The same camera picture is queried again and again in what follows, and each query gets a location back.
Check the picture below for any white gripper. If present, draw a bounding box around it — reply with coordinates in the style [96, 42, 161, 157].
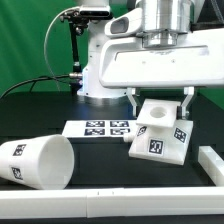
[99, 28, 224, 119]

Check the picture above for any white lamp base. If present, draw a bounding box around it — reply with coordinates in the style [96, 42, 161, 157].
[129, 99, 193, 165]

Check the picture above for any white conical lamp shade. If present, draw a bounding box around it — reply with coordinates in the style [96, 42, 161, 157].
[0, 135, 75, 190]

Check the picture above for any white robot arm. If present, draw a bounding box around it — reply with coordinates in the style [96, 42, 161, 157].
[75, 0, 224, 118]

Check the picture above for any marker sheet on table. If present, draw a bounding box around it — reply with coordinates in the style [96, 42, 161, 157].
[62, 120, 137, 138]

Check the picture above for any white right rail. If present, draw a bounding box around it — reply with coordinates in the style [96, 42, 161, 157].
[198, 146, 224, 187]

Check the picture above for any white rail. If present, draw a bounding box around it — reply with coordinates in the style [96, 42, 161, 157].
[0, 187, 224, 219]
[198, 146, 224, 187]

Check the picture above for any white front rail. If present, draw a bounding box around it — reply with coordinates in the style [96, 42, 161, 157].
[0, 187, 224, 219]

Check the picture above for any black cable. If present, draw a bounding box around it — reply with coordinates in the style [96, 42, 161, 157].
[0, 74, 83, 100]

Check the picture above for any black camera on stand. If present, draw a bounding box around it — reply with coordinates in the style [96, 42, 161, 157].
[79, 5, 111, 19]

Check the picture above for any grey cable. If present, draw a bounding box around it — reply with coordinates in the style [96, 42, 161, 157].
[43, 9, 73, 91]

